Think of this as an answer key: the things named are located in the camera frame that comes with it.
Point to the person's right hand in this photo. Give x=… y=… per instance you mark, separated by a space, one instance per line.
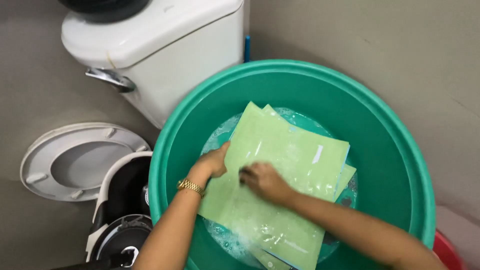
x=267 y=182

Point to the person's left hand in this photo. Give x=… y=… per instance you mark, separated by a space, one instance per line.
x=213 y=162

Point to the person's right fingers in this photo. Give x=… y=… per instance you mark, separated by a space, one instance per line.
x=251 y=175

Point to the light green plastic mat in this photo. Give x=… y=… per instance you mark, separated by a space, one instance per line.
x=273 y=176
x=343 y=180

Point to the gold wrist watch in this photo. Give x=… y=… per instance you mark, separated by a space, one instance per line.
x=190 y=186

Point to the large green plastic basin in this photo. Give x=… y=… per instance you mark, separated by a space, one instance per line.
x=375 y=157

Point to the blue pipe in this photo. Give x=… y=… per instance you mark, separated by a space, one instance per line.
x=247 y=48

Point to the white toilet bowl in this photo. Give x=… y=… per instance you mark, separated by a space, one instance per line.
x=120 y=187

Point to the black round pan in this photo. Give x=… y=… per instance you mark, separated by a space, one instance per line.
x=120 y=240

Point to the white toilet tank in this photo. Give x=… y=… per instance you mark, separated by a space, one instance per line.
x=157 y=45

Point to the chrome flush lever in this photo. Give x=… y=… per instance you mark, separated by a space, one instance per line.
x=110 y=78

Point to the white toilet seat lid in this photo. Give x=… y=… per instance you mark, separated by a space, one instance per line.
x=78 y=161

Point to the red plastic bucket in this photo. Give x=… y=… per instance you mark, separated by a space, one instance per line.
x=446 y=251

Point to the black round object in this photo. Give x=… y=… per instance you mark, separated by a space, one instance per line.
x=103 y=7

